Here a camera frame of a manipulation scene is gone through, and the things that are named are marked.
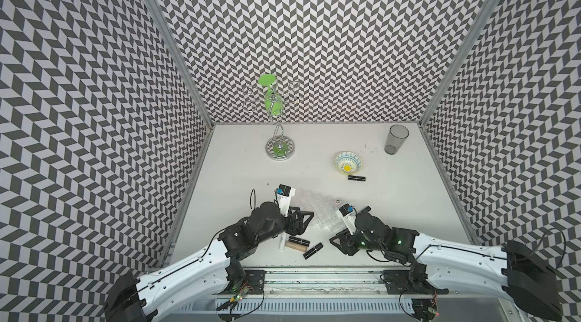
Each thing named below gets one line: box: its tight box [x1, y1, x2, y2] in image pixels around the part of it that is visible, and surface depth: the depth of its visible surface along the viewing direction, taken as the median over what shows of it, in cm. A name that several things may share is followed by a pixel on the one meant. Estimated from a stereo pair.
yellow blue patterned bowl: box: [334, 151, 363, 176], surface depth 103 cm
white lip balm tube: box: [278, 232, 286, 251], surface depth 81 cm
